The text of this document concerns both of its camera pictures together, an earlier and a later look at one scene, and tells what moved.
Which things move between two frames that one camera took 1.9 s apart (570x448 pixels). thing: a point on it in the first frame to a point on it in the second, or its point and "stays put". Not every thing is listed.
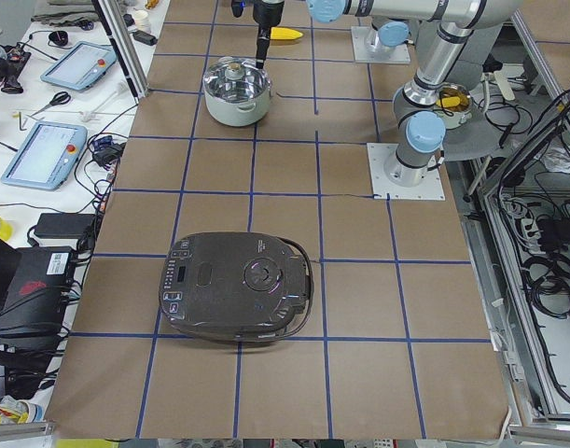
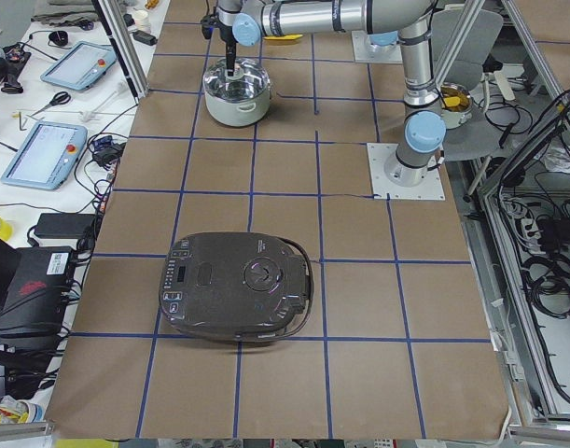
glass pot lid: (236, 80) stays put
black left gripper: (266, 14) to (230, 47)
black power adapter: (63, 225) stays put
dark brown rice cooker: (236, 287) stays put
